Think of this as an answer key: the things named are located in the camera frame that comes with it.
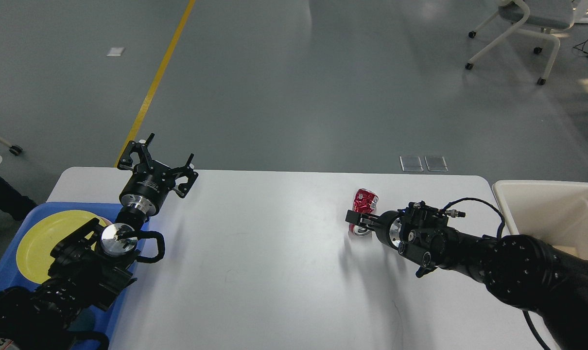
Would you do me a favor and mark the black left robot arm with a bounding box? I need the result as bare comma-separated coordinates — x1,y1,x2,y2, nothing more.
0,134,199,350

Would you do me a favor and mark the white grey office chair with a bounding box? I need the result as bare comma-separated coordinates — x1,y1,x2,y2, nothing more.
465,0,582,86

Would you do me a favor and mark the crushed red soda can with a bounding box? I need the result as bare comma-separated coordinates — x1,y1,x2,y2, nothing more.
348,188,379,237

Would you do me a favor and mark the blue plastic tray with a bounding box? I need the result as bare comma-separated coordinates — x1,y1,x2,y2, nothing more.
0,202,126,350

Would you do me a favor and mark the floor socket plate left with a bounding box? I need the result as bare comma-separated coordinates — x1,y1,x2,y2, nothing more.
400,156,424,173

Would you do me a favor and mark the floor socket plate right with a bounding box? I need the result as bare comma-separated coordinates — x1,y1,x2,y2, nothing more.
424,156,448,172

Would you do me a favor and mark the white chair leg with caster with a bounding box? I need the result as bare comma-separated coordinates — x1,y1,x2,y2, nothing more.
0,136,23,157

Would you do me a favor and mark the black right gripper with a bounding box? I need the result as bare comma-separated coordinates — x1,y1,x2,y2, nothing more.
345,210,404,251

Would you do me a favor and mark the yellow plastic plate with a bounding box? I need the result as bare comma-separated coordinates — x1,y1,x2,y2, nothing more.
16,210,111,284

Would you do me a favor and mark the floor socket plate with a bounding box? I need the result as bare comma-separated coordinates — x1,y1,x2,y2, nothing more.
424,156,448,172
400,156,424,173

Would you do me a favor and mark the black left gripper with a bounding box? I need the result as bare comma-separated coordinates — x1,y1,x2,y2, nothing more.
116,133,199,217

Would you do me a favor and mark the person at left edge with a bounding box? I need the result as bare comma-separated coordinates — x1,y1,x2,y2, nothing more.
0,176,38,222

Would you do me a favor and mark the beige plastic bin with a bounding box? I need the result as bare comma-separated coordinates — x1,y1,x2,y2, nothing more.
492,180,588,261

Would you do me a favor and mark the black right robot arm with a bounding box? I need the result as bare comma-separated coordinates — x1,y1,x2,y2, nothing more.
345,201,588,350

